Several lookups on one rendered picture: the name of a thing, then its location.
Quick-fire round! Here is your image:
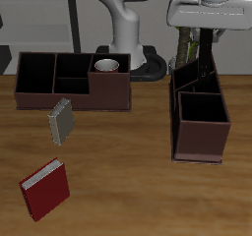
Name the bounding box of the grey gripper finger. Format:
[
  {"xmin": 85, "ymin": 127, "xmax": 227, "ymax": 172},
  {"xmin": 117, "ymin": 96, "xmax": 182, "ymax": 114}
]
[
  {"xmin": 212, "ymin": 29, "xmax": 227, "ymax": 41},
  {"xmin": 191, "ymin": 28, "xmax": 202, "ymax": 43}
]

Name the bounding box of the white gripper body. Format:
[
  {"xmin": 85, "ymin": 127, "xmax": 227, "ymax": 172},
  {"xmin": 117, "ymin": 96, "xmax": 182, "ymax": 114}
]
[{"xmin": 165, "ymin": 0, "xmax": 252, "ymax": 31}]

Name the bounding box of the black book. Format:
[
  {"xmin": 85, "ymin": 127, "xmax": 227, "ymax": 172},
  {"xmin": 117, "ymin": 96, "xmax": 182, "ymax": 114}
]
[{"xmin": 197, "ymin": 28, "xmax": 214, "ymax": 84}]

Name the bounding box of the red mug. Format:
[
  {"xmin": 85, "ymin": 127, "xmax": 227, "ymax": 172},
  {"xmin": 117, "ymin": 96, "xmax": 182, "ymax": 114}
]
[{"xmin": 94, "ymin": 58, "xmax": 120, "ymax": 74}]

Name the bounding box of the long dark brown desk caddy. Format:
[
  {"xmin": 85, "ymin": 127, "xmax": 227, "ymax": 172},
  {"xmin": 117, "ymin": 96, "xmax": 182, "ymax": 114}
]
[{"xmin": 13, "ymin": 51, "xmax": 133, "ymax": 113}]

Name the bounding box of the grey book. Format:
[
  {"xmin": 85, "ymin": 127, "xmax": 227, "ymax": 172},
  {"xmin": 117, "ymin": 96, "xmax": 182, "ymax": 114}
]
[{"xmin": 47, "ymin": 97, "xmax": 76, "ymax": 147}]

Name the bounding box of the red book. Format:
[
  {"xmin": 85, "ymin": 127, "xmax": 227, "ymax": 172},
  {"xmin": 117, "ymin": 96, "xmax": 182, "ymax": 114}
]
[{"xmin": 18, "ymin": 157, "xmax": 71, "ymax": 223}]

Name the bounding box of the pot plant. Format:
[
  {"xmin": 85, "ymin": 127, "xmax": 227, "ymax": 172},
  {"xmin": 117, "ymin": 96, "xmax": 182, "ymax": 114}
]
[{"xmin": 167, "ymin": 26, "xmax": 202, "ymax": 73}]

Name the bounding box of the dark grey block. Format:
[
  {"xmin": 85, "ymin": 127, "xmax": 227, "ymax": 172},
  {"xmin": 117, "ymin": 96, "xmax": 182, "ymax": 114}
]
[{"xmin": 0, "ymin": 44, "xmax": 14, "ymax": 76}]

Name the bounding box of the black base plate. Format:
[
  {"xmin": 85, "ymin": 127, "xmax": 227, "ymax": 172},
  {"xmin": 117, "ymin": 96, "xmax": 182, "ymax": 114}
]
[{"xmin": 94, "ymin": 44, "xmax": 168, "ymax": 83}]

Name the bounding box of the black upright post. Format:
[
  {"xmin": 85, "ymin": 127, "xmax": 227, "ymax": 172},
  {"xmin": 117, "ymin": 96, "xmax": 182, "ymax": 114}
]
[{"xmin": 65, "ymin": 0, "xmax": 83, "ymax": 54}]

